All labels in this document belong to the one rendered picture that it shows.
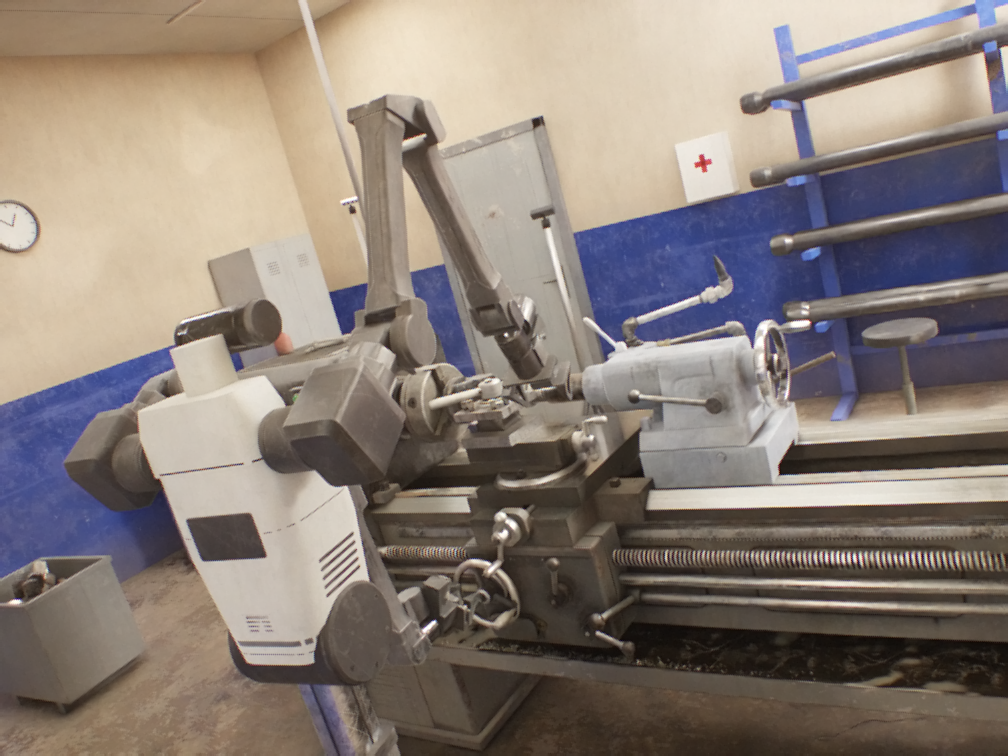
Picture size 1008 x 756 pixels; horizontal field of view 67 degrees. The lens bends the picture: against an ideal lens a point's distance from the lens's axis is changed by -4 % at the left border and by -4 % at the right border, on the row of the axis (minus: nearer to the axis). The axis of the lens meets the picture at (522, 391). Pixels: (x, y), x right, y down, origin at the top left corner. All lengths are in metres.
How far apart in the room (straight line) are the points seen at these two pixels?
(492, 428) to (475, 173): 3.88
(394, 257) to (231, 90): 5.87
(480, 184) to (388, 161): 4.63
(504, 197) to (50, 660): 3.92
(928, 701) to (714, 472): 0.69
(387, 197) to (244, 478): 0.45
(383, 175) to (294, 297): 4.93
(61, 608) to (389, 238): 3.24
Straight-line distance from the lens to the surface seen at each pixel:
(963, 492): 1.86
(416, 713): 2.92
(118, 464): 1.30
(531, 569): 2.11
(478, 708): 2.78
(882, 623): 2.04
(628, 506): 2.04
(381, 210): 1.20
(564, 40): 5.52
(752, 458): 1.99
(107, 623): 4.30
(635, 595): 2.09
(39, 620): 4.12
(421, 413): 2.46
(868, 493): 1.88
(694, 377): 2.03
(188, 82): 6.77
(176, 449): 1.19
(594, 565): 2.00
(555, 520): 1.98
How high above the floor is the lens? 1.63
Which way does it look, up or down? 13 degrees down
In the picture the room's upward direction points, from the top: 15 degrees counter-clockwise
